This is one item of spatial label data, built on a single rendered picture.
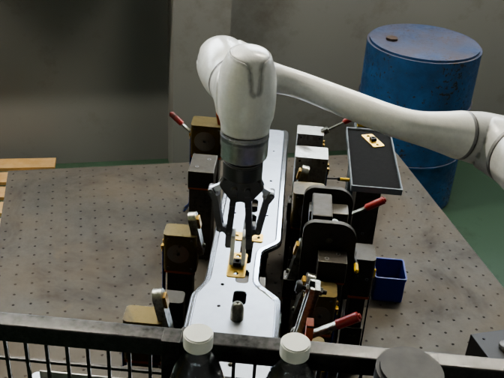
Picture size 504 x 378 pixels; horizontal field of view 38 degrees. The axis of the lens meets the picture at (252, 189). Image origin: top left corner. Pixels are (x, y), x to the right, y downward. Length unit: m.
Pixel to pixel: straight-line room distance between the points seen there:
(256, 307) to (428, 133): 0.62
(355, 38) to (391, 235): 2.02
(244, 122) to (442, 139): 0.42
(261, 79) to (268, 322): 0.69
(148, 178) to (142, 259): 0.54
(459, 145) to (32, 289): 1.40
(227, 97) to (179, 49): 2.69
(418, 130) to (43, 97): 3.12
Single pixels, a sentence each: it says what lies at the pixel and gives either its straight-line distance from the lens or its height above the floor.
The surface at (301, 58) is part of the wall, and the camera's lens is 4.42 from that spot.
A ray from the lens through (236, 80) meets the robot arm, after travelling 1.27.
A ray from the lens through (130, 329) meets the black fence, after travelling 0.90.
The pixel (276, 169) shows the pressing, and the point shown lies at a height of 1.00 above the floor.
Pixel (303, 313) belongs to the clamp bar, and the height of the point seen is 1.15.
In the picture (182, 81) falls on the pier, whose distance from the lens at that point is 4.04.
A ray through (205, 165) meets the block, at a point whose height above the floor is 1.03.
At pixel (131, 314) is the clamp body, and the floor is 1.05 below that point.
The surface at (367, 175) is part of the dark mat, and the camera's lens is 2.07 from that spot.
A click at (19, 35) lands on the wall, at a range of 4.21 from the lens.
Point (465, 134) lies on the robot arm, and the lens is 1.51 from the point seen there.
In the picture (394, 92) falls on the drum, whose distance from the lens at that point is 3.85.
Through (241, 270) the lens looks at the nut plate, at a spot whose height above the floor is 1.25.
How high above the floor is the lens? 2.14
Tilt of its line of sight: 30 degrees down
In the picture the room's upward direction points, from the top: 4 degrees clockwise
